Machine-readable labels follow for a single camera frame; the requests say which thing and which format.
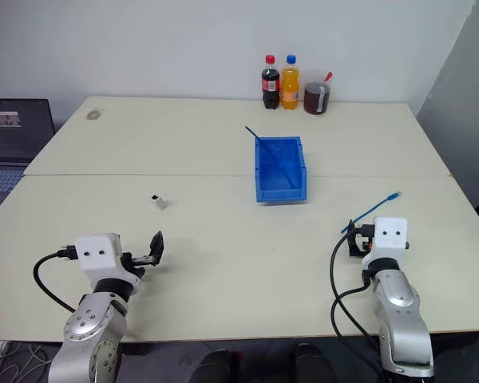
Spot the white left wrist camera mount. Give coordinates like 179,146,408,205
73,233,141,297

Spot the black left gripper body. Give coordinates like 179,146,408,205
121,251,157,281

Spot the grey partition panel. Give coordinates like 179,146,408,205
416,10,479,241

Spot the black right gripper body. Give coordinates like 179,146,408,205
357,223,377,261

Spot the blue stick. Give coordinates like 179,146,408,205
340,191,404,234
244,125,297,189

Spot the white floor cable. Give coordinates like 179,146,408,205
0,342,55,383

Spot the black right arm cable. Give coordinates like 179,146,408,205
329,230,385,383

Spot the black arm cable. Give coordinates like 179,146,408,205
329,230,385,383
33,244,81,314

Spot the dark laptop computer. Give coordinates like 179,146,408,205
0,98,57,225

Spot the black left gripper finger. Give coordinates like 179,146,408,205
148,230,165,267

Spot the orange soda bottle blue cap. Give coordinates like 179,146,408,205
279,54,303,111

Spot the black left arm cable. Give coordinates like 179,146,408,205
33,244,81,314

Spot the dark rounded shape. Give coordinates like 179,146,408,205
188,348,241,383

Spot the clear cup with dark liquid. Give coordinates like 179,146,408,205
303,69,333,117

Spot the blue plastic storage bin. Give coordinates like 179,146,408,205
254,136,310,205

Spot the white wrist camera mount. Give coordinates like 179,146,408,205
73,233,141,297
361,216,413,273

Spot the cola bottle red cap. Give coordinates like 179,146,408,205
260,53,282,110

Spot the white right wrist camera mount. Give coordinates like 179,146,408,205
361,216,413,273

